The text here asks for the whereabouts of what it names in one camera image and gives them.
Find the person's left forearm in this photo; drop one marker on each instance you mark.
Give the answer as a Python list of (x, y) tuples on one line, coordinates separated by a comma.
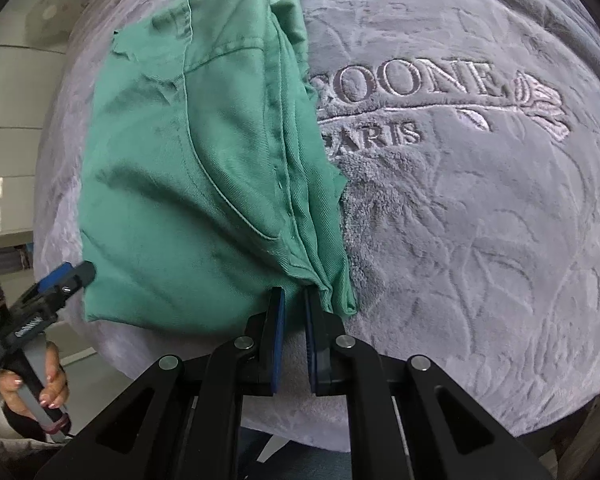
[(17, 425)]

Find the person's jeans leg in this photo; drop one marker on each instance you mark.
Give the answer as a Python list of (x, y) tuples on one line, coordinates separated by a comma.
[(300, 460)]

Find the wooden bed frame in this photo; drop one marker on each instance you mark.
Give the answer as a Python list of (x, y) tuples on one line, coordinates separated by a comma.
[(595, 440)]

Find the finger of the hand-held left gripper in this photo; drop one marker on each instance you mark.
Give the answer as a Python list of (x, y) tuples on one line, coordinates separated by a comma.
[(67, 280)]

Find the person's left hand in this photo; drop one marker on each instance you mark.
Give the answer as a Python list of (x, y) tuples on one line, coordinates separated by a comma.
[(55, 380)]

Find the green work jacket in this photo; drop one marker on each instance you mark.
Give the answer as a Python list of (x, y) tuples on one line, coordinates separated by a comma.
[(180, 185)]

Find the white shelf unit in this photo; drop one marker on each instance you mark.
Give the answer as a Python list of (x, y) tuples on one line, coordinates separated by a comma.
[(10, 85)]

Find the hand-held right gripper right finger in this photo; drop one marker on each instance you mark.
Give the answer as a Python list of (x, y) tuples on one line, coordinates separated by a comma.
[(311, 340)]

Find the grey plush blanket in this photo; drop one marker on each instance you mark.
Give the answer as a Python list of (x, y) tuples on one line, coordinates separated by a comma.
[(480, 235)]

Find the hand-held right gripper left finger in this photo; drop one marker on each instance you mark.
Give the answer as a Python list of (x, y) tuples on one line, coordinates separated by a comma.
[(278, 340)]

